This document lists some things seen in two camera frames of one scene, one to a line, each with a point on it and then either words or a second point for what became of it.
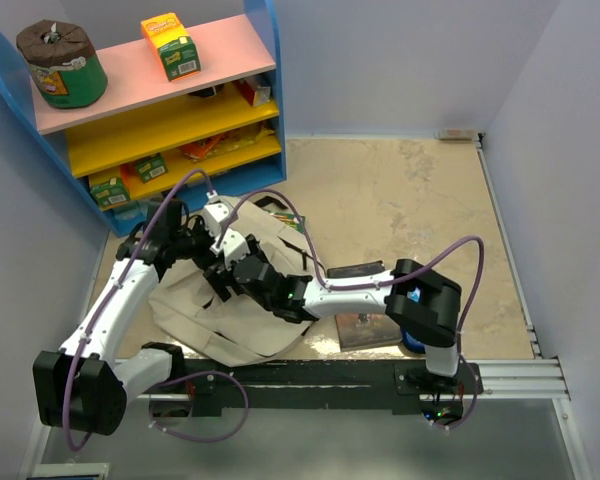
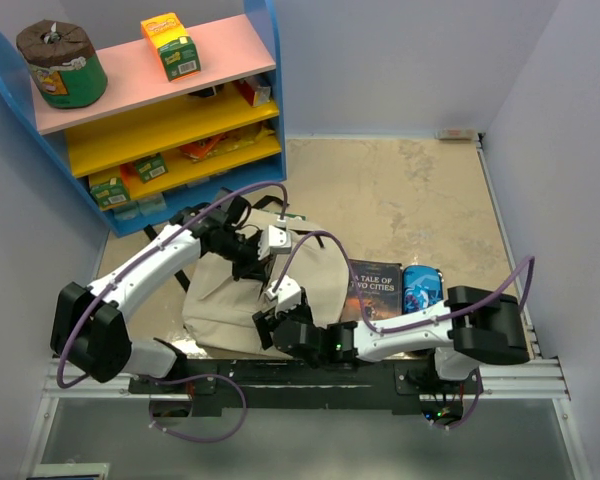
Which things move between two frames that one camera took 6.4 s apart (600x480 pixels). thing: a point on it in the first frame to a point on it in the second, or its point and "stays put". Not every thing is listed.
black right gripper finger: [220, 288] to [263, 327]
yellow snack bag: [256, 134] stays put
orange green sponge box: [177, 51] stays put
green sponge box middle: [151, 168] stays put
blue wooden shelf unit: [221, 129] stays put
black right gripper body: [226, 276] to [299, 314]
